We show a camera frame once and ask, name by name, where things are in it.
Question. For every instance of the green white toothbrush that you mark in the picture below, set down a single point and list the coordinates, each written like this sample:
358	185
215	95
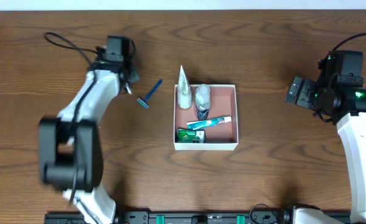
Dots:
127	88

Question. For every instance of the green soap bar pack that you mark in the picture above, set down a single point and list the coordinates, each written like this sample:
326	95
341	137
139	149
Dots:
191	136

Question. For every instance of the white box pink interior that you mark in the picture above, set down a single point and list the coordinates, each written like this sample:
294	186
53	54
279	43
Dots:
222	137

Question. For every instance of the clear soap pump bottle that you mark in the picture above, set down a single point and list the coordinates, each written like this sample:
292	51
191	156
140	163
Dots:
202	101

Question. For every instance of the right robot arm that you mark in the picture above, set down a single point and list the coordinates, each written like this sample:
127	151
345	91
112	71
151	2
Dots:
350	122

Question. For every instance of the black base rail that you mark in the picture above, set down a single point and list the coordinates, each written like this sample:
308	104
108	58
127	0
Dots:
259	215

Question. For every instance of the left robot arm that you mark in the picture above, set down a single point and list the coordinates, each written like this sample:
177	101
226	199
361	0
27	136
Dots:
70	155

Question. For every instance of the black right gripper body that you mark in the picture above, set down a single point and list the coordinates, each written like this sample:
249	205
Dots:
299	92

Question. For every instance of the white Pantene tube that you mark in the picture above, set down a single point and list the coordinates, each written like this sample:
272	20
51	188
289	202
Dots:
184	95

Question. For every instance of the blue disposable razor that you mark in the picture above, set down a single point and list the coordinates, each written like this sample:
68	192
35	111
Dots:
143	101

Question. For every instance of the Colgate toothpaste tube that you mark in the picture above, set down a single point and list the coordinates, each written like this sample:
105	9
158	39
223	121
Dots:
199	125

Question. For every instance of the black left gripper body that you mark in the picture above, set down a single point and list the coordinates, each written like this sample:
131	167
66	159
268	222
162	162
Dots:
132	78

